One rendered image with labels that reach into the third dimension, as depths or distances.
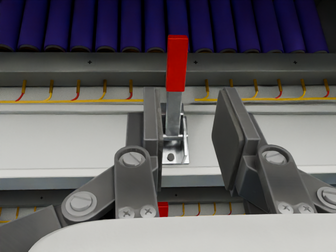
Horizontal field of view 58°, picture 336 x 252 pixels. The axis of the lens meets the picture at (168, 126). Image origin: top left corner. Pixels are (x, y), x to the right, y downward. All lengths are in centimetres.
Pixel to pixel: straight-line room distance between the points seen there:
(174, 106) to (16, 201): 27
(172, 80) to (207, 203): 25
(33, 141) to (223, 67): 16
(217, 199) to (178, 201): 5
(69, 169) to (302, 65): 20
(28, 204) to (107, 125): 20
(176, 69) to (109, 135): 8
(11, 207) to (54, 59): 23
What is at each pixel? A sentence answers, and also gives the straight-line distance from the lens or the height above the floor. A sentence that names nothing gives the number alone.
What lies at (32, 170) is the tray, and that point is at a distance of 24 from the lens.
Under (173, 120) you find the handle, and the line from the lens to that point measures 21.
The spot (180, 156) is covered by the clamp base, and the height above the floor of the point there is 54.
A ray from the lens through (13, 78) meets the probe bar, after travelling 26.
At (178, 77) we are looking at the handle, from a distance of 19.
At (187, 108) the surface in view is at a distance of 24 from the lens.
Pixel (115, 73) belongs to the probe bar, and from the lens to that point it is 24.
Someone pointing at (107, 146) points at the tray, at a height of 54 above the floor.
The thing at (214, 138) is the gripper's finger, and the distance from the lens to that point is 15.
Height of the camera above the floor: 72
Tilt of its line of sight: 46 degrees down
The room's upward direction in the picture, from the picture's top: 5 degrees clockwise
